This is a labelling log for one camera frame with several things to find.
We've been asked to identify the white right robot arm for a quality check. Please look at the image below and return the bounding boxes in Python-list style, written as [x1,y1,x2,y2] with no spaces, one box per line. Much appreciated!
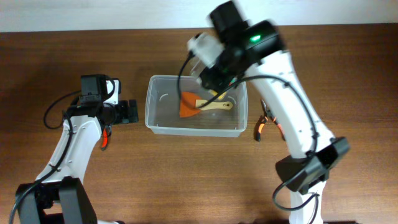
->
[190,1,350,223]

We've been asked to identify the clear plastic container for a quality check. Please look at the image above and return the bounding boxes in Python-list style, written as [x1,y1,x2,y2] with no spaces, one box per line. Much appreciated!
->
[145,75,248,138]

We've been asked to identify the orange scraper wooden handle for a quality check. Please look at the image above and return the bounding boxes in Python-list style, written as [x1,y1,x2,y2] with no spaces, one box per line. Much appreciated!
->
[180,91,233,118]

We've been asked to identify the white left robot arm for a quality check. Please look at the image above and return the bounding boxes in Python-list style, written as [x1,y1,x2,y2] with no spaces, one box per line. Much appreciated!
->
[9,74,139,223]

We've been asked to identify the orange handled pliers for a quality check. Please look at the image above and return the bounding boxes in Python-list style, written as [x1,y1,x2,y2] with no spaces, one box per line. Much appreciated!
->
[254,100,285,142]

